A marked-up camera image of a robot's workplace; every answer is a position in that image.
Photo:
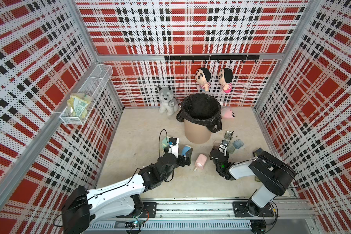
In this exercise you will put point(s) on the clear sharpener shavings tray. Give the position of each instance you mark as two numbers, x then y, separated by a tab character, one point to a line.
231	149

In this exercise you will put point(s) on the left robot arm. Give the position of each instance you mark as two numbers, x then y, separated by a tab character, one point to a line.
122	199

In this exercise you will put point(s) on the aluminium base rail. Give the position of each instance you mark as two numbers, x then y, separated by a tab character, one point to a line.
282	216

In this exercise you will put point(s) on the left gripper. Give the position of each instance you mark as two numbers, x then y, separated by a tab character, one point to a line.
182	162

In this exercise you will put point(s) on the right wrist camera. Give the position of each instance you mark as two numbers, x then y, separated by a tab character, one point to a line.
223	146

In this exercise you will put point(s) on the yellow green packet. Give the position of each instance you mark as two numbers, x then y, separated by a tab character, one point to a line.
77	105

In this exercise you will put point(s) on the light green pencil sharpener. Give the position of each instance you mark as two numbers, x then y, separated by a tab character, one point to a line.
164	142

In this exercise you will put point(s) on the dark floral cloth strip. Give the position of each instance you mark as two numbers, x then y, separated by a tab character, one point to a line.
258	152

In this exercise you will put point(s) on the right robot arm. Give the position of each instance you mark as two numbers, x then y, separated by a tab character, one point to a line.
275	176

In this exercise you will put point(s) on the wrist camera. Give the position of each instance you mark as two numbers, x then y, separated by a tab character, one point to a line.
173	146
223	146

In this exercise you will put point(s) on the left hanging cartoon doll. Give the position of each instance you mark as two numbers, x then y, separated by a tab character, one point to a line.
203	77

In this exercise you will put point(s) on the pink tinted shavings tray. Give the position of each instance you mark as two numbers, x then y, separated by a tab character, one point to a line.
217	144

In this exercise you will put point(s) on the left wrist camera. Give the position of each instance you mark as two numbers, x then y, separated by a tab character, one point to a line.
173	146

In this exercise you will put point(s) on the right hanging cartoon doll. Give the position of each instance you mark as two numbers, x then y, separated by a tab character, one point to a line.
225	78

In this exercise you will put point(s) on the hanging cartoon doll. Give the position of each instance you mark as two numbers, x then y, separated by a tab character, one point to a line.
203	77
225	78

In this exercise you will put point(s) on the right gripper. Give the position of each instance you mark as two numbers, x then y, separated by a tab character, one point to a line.
226	157

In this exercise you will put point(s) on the black hook rail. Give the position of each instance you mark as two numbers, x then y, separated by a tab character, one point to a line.
211	57

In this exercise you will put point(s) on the grey husky plush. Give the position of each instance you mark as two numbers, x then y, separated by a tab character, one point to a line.
168	103

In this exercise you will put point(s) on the black trash bag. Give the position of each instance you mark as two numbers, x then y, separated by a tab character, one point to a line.
202	109

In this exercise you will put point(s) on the pink plush toy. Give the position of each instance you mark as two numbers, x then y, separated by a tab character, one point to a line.
227	113

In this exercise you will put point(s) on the white wire wall basket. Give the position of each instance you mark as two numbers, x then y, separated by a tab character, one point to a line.
94	87

